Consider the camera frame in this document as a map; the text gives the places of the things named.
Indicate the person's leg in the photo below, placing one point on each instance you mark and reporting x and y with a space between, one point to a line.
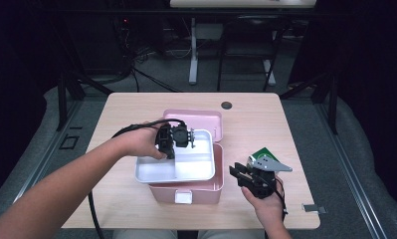
143 234
229 234

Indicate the black chair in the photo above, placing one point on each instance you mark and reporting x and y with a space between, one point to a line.
249 26

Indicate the person's right hand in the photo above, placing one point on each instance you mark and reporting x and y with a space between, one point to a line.
269 209

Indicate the aluminium floor rail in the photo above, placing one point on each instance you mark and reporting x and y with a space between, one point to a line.
352 176
37 169

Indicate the black metal frame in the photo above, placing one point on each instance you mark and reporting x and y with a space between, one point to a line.
62 99
333 106

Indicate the green small box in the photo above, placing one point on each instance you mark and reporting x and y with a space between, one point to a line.
264 153

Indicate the white divided tray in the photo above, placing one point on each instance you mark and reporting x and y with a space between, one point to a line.
192 162

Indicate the black computer tower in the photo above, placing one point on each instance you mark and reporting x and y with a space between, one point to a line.
96 43

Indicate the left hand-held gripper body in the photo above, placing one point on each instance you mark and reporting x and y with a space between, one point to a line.
181 136

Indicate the pink storage box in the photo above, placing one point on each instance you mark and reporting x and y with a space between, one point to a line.
199 192

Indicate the person's right leg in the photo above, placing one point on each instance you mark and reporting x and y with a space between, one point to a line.
229 234

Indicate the black square floor socket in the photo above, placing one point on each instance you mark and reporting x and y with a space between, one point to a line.
69 142

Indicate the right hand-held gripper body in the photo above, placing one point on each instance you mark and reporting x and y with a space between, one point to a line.
262 182

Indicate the person's left leg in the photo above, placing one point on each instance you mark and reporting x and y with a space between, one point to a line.
143 234

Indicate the grey tape strip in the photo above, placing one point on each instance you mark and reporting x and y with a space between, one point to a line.
313 208

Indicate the person's left hand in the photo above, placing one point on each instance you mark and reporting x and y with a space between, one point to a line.
139 142

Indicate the white desk with legs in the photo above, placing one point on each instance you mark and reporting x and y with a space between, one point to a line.
193 49

